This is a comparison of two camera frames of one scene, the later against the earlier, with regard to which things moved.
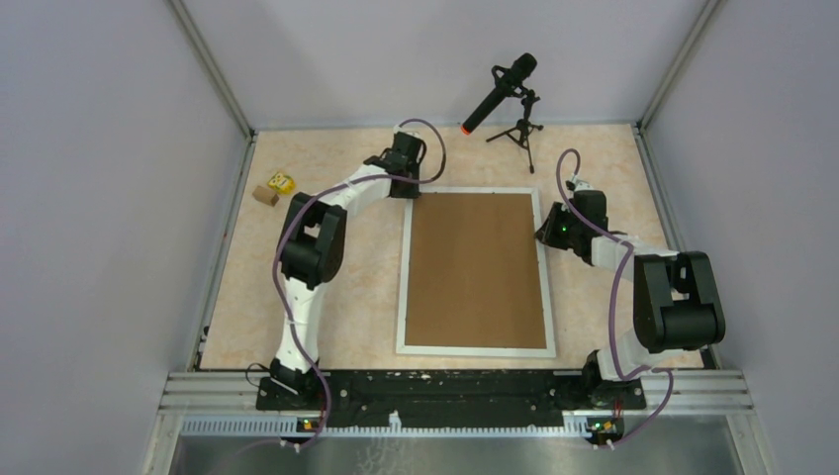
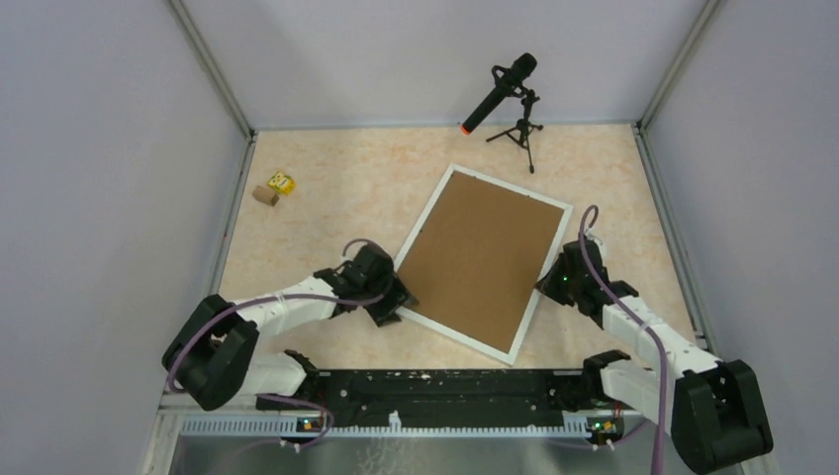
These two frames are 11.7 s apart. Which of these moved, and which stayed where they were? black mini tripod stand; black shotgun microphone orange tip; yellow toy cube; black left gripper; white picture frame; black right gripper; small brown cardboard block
Moved: white picture frame; black left gripper; black right gripper
Stayed: black shotgun microphone orange tip; black mini tripod stand; yellow toy cube; small brown cardboard block
